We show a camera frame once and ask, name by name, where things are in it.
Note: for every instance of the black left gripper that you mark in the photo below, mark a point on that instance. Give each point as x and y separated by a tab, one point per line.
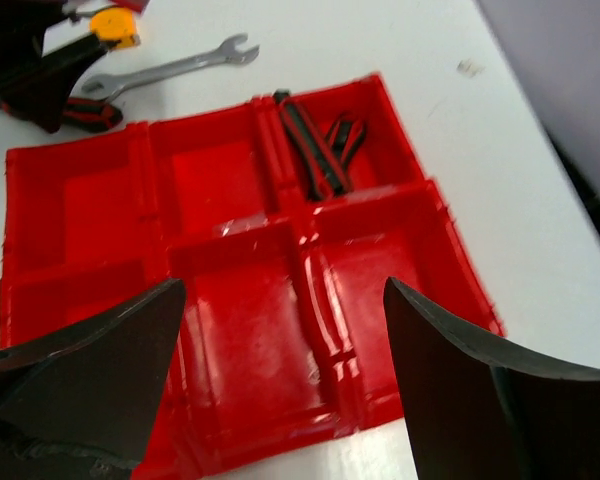
25	74

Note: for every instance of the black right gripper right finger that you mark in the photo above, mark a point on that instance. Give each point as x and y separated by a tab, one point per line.
478	406

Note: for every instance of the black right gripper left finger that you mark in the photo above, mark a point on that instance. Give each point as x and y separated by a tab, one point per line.
81	402

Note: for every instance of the red black utility knife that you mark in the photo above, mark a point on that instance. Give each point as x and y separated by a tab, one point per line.
325	156
84	114

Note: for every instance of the silver open-end wrench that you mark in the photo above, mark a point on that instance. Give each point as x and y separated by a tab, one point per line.
108	87

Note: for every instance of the yellow tape measure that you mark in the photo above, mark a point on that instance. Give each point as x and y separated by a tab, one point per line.
116	25

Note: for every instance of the red six-compartment organizer tray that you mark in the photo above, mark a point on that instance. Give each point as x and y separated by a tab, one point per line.
284	341

